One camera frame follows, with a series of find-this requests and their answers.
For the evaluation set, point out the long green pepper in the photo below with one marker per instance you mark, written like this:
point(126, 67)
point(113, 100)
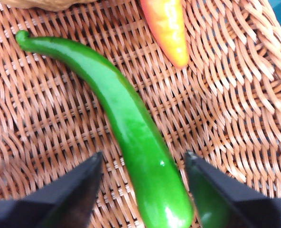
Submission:
point(135, 133)

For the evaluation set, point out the orange carrot with green leaves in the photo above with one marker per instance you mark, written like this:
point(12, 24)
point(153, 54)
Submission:
point(169, 28)

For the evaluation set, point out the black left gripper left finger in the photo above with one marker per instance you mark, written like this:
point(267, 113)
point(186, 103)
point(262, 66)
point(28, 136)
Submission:
point(59, 202)

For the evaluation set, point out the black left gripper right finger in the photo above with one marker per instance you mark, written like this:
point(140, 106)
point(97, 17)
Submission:
point(245, 204)

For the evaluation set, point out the brown wicker basket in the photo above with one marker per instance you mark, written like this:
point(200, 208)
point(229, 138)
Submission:
point(226, 107)

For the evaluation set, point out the yellow-brown potato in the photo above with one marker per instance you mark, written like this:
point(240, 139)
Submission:
point(48, 3)

